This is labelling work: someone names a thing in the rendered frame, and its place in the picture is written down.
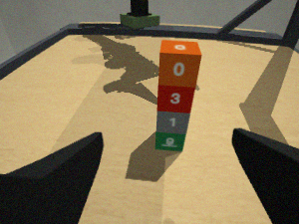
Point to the red block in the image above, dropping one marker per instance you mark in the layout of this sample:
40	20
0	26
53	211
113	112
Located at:
174	99

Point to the orange block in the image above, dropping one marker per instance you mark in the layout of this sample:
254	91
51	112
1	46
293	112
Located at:
179	63

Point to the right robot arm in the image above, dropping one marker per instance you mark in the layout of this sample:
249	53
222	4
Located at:
139	8

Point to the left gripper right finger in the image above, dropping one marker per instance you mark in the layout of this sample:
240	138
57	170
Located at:
272	168

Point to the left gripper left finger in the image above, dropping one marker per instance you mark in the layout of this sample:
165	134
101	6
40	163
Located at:
53	189

